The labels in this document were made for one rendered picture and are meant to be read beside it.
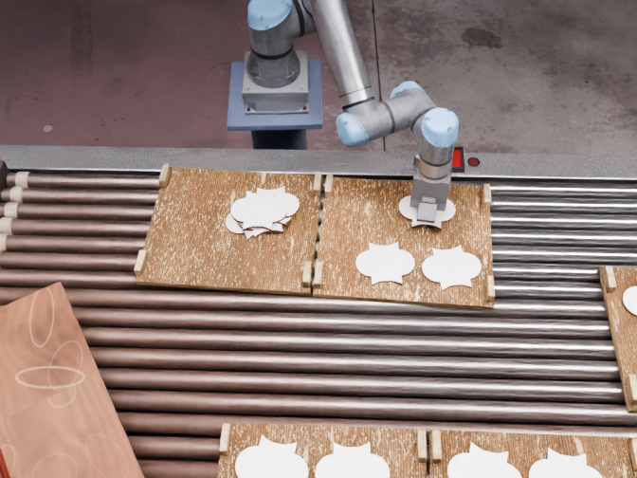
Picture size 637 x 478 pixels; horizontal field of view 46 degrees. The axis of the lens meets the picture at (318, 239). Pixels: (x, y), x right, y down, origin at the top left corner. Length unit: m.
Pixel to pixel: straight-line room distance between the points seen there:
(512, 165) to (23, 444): 1.32
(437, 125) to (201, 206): 0.63
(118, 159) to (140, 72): 1.67
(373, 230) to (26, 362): 0.82
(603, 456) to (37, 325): 1.17
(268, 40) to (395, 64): 1.65
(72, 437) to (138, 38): 2.65
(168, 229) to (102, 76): 1.95
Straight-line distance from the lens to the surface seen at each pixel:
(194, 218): 1.86
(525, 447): 1.60
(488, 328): 1.72
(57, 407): 1.56
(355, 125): 1.61
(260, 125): 2.13
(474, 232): 1.83
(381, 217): 1.83
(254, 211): 1.81
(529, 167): 2.02
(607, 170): 2.07
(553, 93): 3.60
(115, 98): 3.60
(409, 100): 1.67
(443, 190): 1.73
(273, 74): 2.09
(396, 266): 1.74
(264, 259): 1.76
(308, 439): 1.56
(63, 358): 1.61
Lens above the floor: 2.40
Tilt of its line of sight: 55 degrees down
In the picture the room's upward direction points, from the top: 2 degrees counter-clockwise
